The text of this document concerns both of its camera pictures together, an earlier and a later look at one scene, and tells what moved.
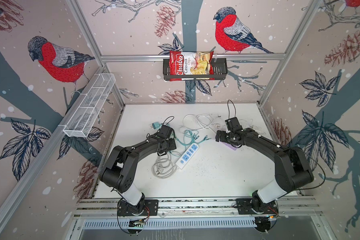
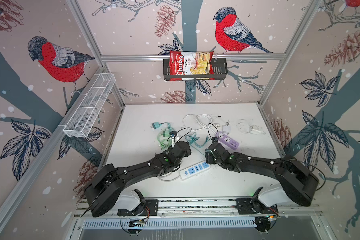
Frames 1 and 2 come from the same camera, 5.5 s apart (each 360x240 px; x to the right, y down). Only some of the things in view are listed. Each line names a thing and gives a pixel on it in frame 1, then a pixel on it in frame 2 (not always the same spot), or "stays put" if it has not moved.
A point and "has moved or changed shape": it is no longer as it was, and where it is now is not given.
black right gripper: [221, 137] → [208, 157]
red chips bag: [191, 63] stays put
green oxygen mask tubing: [194, 140] has moved or changed shape
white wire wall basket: [80, 120] stays put
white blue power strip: [187, 156] → [193, 170]
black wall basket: [220, 67] stays put
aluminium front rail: [292, 207] stays put
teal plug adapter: [155, 125] stays put
